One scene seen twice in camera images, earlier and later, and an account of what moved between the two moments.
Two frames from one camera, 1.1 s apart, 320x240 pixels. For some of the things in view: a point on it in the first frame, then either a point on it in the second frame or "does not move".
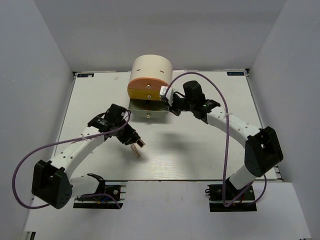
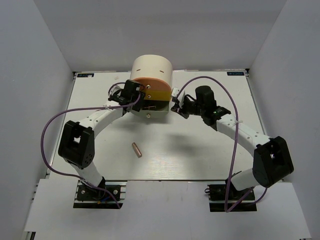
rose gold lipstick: x=136 y=148 does not move
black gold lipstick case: x=140 y=143 -> x=149 y=108
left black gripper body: x=125 y=133 -> x=136 y=106
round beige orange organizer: x=148 y=74 does not move
